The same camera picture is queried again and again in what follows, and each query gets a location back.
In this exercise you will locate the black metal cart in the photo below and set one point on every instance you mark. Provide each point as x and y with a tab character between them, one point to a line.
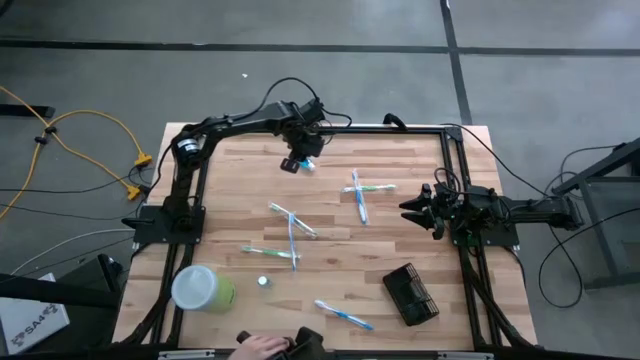
620	230

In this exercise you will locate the white cardboard box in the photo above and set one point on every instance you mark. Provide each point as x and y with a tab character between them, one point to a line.
30	320

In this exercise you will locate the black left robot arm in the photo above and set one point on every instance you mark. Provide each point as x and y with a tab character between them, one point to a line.
235	122

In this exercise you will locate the blue toothbrush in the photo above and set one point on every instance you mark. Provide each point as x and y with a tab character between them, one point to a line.
345	315
360	200
292	250

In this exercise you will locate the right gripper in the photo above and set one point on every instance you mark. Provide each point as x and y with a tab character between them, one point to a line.
442	207

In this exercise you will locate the black aluminium table frame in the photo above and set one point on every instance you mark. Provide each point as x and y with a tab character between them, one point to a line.
400	131

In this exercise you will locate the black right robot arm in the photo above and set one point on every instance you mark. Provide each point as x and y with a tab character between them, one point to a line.
530	210

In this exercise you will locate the silver table bracket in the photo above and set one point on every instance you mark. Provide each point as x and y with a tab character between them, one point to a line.
185	354
465	355

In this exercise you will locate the person's hand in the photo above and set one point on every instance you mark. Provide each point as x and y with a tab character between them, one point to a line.
260	346

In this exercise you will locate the black equipment stand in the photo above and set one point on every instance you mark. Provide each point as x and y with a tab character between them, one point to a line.
60	292

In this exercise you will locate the black floor bar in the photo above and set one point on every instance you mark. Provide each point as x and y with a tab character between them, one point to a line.
25	111

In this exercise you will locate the green canister white lid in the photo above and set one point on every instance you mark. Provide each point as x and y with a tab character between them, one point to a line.
200	290

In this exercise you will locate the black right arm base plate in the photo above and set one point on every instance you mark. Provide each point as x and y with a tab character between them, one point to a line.
502	239

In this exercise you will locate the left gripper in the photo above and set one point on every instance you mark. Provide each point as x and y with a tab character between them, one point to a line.
305	142

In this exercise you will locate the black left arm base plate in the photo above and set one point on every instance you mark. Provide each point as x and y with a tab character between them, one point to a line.
150	227

